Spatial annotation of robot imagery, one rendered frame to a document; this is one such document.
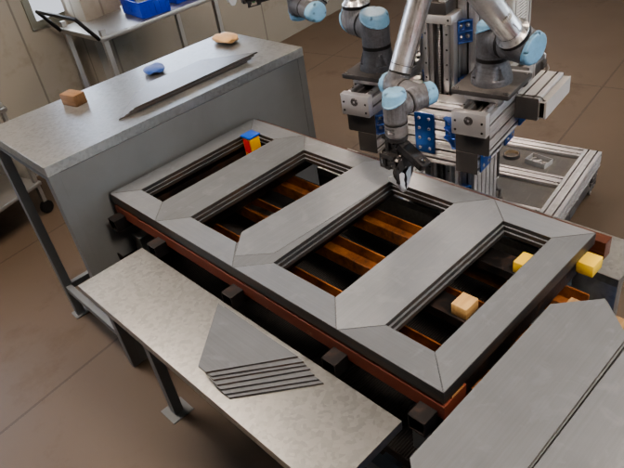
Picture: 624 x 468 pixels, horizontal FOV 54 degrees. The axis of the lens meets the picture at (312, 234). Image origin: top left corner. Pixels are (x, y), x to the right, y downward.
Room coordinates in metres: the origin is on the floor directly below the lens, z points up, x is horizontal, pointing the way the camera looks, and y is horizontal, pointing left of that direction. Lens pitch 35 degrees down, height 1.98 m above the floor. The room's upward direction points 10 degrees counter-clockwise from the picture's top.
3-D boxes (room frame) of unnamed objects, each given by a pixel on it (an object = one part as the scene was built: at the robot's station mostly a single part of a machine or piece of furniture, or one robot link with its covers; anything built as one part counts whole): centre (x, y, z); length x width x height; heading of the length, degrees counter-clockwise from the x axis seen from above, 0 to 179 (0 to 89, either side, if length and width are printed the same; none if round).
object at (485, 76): (2.12, -0.76, 1.09); 0.15 x 0.15 x 0.10
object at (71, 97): (2.63, 0.92, 1.07); 0.10 x 0.06 x 0.05; 50
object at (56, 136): (2.67, 0.59, 1.03); 1.30 x 0.60 x 0.04; 129
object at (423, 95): (1.83, -0.41, 1.16); 0.11 x 0.11 x 0.08; 25
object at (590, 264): (1.30, -0.77, 0.79); 0.06 x 0.05 x 0.04; 129
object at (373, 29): (2.46, -0.39, 1.20); 0.13 x 0.12 x 0.14; 21
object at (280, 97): (2.45, 0.41, 0.50); 1.30 x 0.04 x 1.01; 129
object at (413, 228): (1.88, -0.20, 0.70); 1.66 x 0.08 x 0.05; 39
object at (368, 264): (1.75, -0.05, 0.70); 1.66 x 0.08 x 0.05; 39
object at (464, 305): (1.23, -0.38, 0.79); 0.06 x 0.05 x 0.04; 129
